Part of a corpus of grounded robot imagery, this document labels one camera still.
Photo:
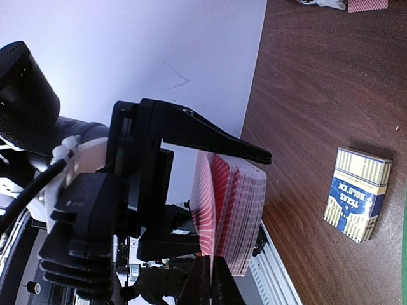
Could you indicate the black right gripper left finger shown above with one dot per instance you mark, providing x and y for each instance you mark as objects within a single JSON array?
[{"x": 196, "y": 290}]

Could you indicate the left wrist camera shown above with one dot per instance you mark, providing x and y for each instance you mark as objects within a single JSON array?
[{"x": 78, "y": 251}]

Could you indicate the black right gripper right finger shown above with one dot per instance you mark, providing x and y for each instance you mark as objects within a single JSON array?
[{"x": 224, "y": 288}]

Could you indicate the pink backed card deck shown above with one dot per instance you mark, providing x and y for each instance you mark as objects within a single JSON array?
[{"x": 226, "y": 203}]

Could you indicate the green round poker mat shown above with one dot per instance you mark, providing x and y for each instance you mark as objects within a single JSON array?
[{"x": 404, "y": 258}]

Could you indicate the gold card box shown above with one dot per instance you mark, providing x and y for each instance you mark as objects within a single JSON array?
[{"x": 357, "y": 192}]

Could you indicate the dealt red card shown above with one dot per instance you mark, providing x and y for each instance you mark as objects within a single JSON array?
[{"x": 355, "y": 6}]

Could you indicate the aluminium front rail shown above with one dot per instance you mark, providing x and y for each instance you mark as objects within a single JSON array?
[{"x": 270, "y": 274}]

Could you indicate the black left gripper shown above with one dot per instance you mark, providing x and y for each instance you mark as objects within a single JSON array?
[{"x": 134, "y": 152}]

